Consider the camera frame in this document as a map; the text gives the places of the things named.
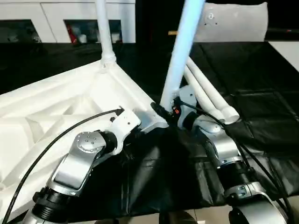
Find white plastic bag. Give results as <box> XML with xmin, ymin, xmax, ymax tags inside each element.
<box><xmin>193</xmin><ymin>2</ymin><xmax>270</xmax><ymax>43</ymax></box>

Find black cabinet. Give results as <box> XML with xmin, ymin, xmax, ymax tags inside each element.
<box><xmin>135</xmin><ymin>0</ymin><xmax>197</xmax><ymax>45</ymax></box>

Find white plastic table top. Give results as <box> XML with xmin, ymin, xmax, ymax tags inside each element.
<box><xmin>0</xmin><ymin>58</ymin><xmax>170</xmax><ymax>214</ymax></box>

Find dark right robot foot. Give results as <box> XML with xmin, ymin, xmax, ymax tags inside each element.
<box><xmin>160</xmin><ymin>211</ymin><xmax>199</xmax><ymax>224</ymax></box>

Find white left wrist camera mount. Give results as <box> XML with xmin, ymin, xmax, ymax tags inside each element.
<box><xmin>109</xmin><ymin>109</ymin><xmax>142</xmax><ymax>155</ymax></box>

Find white cabinet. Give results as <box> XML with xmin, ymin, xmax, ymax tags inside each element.
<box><xmin>0</xmin><ymin>0</ymin><xmax>137</xmax><ymax>44</ymax></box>

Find white flat sheet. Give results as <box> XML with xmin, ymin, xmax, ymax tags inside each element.
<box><xmin>266</xmin><ymin>41</ymin><xmax>299</xmax><ymax>71</ymax></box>

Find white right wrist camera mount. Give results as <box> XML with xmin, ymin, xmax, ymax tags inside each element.
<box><xmin>177</xmin><ymin>85</ymin><xmax>202</xmax><ymax>129</ymax></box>

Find black work mat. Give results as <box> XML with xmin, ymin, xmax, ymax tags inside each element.
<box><xmin>0</xmin><ymin>40</ymin><xmax>299</xmax><ymax>217</ymax></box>

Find small bottles on shelf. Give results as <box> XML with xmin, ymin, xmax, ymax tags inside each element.
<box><xmin>64</xmin><ymin>21</ymin><xmax>123</xmax><ymax>44</ymax></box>

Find white plastic table leg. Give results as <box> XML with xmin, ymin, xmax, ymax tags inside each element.
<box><xmin>95</xmin><ymin>0</ymin><xmax>117</xmax><ymax>71</ymax></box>
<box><xmin>159</xmin><ymin>0</ymin><xmax>206</xmax><ymax>113</ymax></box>
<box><xmin>187</xmin><ymin>56</ymin><xmax>240</xmax><ymax>123</ymax></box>
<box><xmin>183</xmin><ymin>65</ymin><xmax>230</xmax><ymax>124</ymax></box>

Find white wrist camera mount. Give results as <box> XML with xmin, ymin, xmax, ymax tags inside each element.
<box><xmin>177</xmin><ymin>85</ymin><xmax>202</xmax><ymax>129</ymax></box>
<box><xmin>109</xmin><ymin>109</ymin><xmax>142</xmax><ymax>155</ymax></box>

